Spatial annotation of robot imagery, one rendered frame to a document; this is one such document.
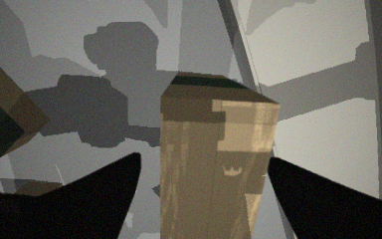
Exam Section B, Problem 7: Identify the tan rectangular block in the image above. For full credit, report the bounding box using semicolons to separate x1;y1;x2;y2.
160;73;281;239
14;182;63;196
0;68;48;157

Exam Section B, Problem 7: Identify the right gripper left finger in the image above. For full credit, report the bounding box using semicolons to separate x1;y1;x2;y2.
0;152;141;239

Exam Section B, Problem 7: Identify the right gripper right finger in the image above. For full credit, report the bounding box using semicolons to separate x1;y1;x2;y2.
268;157;382;239

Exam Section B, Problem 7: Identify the white shallow tray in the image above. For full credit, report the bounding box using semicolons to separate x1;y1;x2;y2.
224;0;382;200

